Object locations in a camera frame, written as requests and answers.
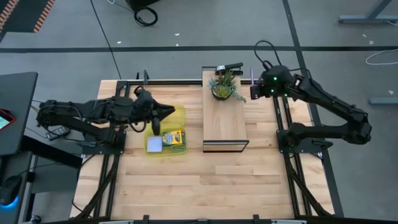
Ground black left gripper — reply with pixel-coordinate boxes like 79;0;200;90
133;86;176;136

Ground yellow translucent pencil case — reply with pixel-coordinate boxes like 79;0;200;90
144;105;188;157

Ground yellow crayon box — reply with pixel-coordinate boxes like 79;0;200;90
162;129;184;147

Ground white sticky note pad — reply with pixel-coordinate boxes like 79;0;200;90
146;136;164;154

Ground succulent plant in black pot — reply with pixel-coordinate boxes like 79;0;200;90
207;70;247;103

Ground black stapler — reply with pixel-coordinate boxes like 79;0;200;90
214;62;243;77

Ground wooden riser shelf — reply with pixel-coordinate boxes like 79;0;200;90
201;70;250;154

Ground black power adapter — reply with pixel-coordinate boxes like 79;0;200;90
45;126;71;141

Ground grey floor foot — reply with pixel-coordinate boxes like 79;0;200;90
369;96;398;106

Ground grey desk leg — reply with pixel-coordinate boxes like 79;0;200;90
338;0;398;25

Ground black side desk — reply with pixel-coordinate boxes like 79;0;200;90
0;71;39;156

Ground red cased phone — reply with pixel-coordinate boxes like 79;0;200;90
0;108;16;131

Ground grey side table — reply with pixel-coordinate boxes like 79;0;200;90
0;152;40;224

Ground black mat orange striped edge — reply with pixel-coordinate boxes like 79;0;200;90
0;0;55;34

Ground black computer mouse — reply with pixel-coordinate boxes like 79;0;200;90
0;175;22;207

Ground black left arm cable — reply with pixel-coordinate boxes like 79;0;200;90
128;119;147;134

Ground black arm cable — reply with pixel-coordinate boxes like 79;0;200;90
254;40;282;68
128;119;147;134

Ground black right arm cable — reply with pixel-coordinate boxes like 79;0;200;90
254;40;282;68

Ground black aluminium table frame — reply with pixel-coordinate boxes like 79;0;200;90
70;70;336;224

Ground coiled black floor cable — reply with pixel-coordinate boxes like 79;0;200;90
133;6;159;27

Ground white floor cable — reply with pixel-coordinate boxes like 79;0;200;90
365;48;398;66

